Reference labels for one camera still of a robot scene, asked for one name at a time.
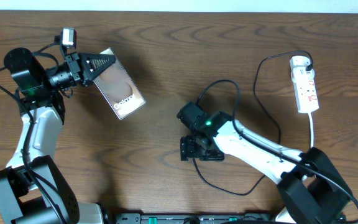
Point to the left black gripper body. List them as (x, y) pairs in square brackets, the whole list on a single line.
[(75, 68)]

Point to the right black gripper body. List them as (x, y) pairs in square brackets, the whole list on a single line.
[(192, 149)]

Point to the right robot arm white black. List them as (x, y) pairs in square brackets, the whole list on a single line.
[(311, 188)]

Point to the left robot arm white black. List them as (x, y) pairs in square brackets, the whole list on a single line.
[(32, 189)]

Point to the white power strip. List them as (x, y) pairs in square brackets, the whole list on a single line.
[(304, 85)]

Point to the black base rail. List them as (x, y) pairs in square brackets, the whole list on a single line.
[(136, 218)]

